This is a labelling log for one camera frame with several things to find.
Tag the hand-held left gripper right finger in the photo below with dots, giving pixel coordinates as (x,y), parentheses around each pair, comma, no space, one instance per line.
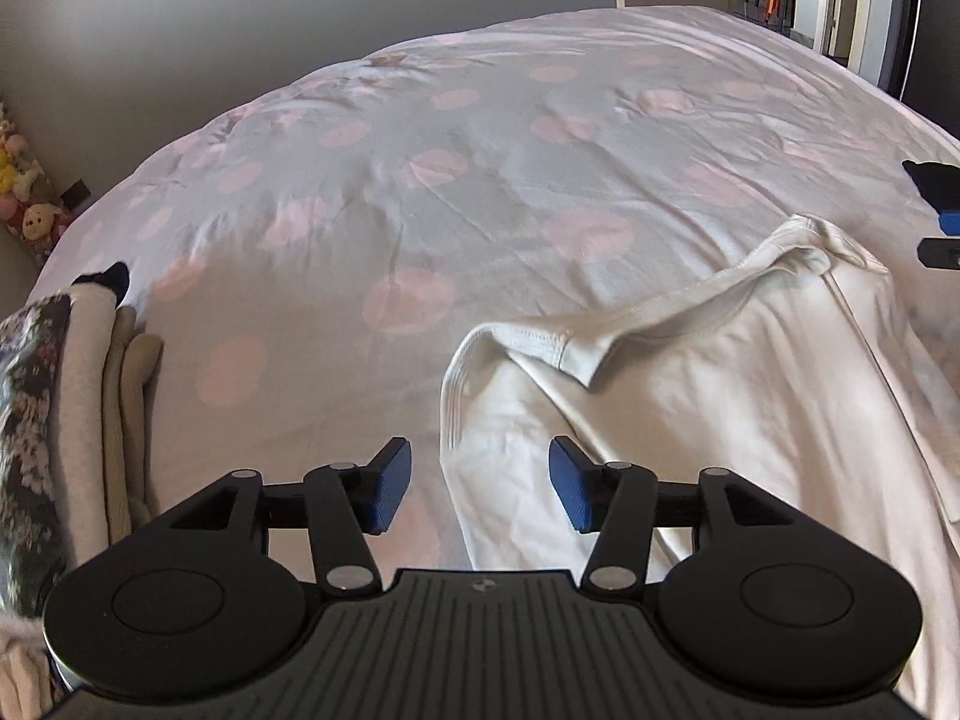
(571,487)

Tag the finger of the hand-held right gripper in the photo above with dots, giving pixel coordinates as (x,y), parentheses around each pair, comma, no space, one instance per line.
(951,223)
(943,252)

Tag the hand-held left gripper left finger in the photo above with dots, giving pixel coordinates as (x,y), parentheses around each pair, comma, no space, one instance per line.
(388,487)

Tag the white t-shirt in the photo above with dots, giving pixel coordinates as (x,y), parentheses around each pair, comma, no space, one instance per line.
(712,405)

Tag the pile of white ribbed clothes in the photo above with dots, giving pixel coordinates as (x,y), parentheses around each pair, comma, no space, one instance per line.
(19,667)

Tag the dark wardrobe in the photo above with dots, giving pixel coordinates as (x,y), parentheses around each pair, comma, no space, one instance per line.
(904,15)

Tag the folded beige garment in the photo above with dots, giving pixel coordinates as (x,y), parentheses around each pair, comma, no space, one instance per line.
(131,405)

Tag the pink dotted bed duvet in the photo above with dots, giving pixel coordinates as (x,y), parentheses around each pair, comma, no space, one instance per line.
(450,202)

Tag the folded grey sweater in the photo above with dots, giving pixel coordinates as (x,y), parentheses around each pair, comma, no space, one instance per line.
(82,405)

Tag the folded dark floral garment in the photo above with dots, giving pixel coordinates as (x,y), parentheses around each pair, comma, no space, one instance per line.
(30,420)

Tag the small dark box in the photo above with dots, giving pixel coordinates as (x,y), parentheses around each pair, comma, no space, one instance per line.
(75,193)

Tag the column of plush toys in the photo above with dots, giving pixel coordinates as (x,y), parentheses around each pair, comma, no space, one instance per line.
(19,187)

